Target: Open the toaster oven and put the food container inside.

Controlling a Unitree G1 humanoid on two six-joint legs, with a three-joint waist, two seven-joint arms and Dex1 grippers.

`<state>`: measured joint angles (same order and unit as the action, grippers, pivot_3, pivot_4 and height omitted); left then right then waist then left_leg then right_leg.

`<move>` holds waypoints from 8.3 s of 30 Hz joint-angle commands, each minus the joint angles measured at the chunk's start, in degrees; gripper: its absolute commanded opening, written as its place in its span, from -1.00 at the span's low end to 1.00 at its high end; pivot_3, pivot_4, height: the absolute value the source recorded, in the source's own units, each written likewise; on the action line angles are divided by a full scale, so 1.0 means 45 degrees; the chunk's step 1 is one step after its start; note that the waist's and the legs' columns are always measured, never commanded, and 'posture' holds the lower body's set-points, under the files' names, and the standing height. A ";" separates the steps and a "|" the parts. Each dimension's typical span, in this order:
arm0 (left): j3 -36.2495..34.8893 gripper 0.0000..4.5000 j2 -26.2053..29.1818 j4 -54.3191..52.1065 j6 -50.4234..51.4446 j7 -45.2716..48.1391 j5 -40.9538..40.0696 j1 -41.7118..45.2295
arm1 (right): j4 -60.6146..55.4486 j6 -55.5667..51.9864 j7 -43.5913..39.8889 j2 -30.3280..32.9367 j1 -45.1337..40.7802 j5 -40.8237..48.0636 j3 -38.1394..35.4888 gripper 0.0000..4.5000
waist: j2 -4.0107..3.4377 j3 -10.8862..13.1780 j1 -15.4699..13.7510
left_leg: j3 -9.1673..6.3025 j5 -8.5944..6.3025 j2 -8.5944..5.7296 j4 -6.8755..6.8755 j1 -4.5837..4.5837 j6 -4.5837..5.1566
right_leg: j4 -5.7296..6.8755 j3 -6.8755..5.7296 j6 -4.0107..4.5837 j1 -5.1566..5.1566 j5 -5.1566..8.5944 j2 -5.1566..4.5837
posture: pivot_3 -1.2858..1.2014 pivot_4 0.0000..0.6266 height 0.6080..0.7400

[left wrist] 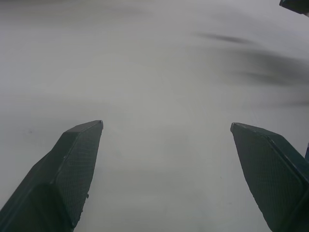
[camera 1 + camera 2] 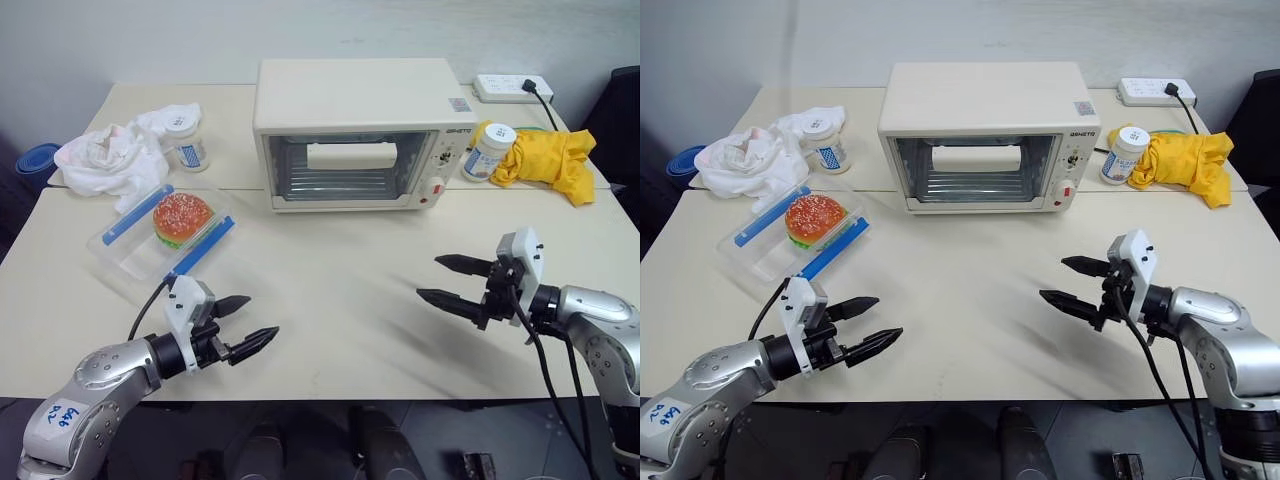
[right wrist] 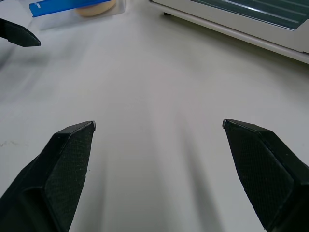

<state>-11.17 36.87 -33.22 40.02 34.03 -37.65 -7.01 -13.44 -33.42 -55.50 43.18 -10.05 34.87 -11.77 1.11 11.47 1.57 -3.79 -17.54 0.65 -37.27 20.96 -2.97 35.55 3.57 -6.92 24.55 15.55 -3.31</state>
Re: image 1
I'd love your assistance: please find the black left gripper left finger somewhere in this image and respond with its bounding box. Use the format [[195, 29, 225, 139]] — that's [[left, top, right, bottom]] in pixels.
[[0, 119, 104, 232]]

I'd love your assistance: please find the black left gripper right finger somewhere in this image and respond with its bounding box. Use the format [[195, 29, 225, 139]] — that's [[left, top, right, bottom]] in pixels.
[[230, 122, 309, 232]]

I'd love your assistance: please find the dark object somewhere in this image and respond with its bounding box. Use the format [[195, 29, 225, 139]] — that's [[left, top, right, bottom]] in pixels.
[[279, 0, 309, 15]]

